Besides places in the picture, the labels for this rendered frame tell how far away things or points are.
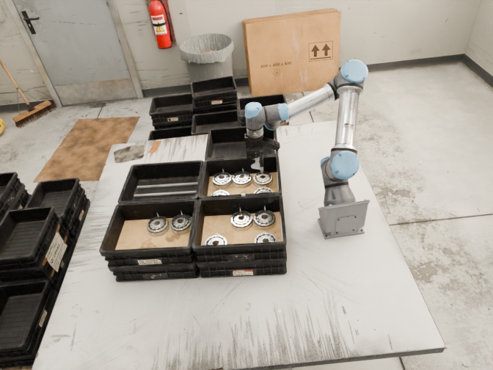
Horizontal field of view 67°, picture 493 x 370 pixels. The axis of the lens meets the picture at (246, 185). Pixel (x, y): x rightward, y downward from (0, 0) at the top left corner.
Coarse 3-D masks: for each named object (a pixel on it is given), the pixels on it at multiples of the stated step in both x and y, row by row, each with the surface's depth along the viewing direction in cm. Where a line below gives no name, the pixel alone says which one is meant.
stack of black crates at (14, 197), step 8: (0, 176) 264; (8, 176) 265; (16, 176) 262; (0, 184) 269; (8, 184) 253; (16, 184) 262; (24, 184) 271; (0, 192) 264; (8, 192) 254; (16, 192) 262; (24, 192) 271; (0, 200) 243; (8, 200) 252; (16, 200) 259; (24, 200) 270; (0, 208) 244; (8, 208) 251; (16, 208) 260; (0, 216) 243
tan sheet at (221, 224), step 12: (216, 216) 181; (228, 216) 180; (252, 216) 179; (276, 216) 178; (204, 228) 176; (216, 228) 175; (228, 228) 174; (252, 228) 173; (276, 228) 172; (204, 240) 170; (228, 240) 169; (240, 240) 169; (252, 240) 168
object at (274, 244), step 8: (200, 200) 176; (208, 200) 176; (280, 200) 171; (280, 208) 167; (192, 240) 158; (192, 248) 156; (200, 248) 155; (208, 248) 155; (216, 248) 154; (224, 248) 154; (232, 248) 154; (240, 248) 154; (248, 248) 154; (256, 248) 154; (264, 248) 154
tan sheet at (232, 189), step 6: (252, 174) 202; (276, 174) 200; (210, 180) 202; (252, 180) 199; (276, 180) 197; (210, 186) 198; (234, 186) 196; (252, 186) 195; (270, 186) 193; (276, 186) 193; (210, 192) 194; (228, 192) 193; (234, 192) 193; (240, 192) 192; (246, 192) 192; (252, 192) 191
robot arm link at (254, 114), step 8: (248, 104) 163; (256, 104) 163; (248, 112) 162; (256, 112) 161; (264, 112) 163; (248, 120) 165; (256, 120) 164; (264, 120) 164; (248, 128) 168; (256, 128) 166
